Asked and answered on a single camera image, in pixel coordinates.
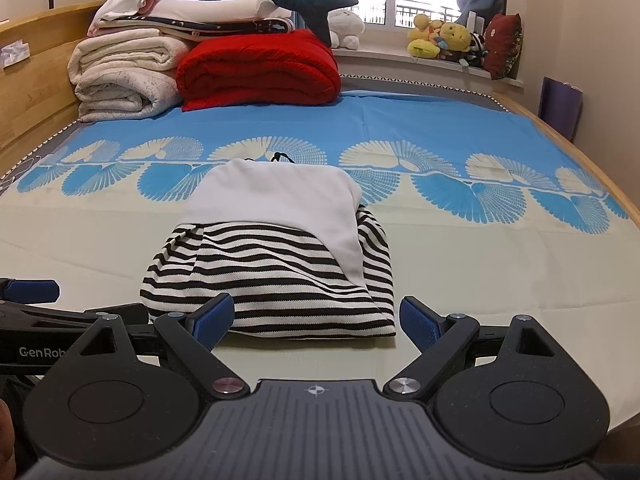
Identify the speckled white folded quilt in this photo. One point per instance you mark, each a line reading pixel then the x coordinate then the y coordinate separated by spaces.
pixel 125 97

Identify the white window sill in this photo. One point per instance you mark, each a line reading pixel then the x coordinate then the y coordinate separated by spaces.
pixel 415 67

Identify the white folded cloth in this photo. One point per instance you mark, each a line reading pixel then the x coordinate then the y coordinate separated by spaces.
pixel 127 2

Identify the blue cream patterned bed sheet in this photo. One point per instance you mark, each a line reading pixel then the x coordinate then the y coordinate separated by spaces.
pixel 500 270

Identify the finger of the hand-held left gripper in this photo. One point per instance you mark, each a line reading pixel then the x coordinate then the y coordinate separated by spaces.
pixel 32 291
pixel 55 320

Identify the person's left hand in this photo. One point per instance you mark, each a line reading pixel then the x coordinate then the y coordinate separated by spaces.
pixel 6 432

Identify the black white striped top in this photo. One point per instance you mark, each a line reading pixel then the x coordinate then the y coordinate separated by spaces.
pixel 270 270

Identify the white tissue pack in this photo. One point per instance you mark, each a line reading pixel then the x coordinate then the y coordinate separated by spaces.
pixel 14 54

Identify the cream folded blanket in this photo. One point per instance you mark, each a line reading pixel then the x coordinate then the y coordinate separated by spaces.
pixel 125 55

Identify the navy patterned folded blanket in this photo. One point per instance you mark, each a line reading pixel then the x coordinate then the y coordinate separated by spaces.
pixel 200 29

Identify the wooden headboard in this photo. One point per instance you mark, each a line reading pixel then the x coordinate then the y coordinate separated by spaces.
pixel 45 70

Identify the red folded blanket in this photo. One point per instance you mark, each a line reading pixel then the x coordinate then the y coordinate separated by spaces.
pixel 260 70

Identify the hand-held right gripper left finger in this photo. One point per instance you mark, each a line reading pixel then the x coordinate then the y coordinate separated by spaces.
pixel 215 320

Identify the red cushion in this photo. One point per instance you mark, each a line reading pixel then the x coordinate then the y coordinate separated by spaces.
pixel 502 45

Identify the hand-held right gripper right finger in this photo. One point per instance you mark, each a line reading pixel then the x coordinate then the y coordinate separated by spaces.
pixel 419 322

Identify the yellow round-faced plush toy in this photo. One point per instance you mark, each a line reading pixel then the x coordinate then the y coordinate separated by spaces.
pixel 456 36

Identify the black white plush toy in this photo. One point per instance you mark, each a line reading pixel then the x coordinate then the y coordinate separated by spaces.
pixel 477 49

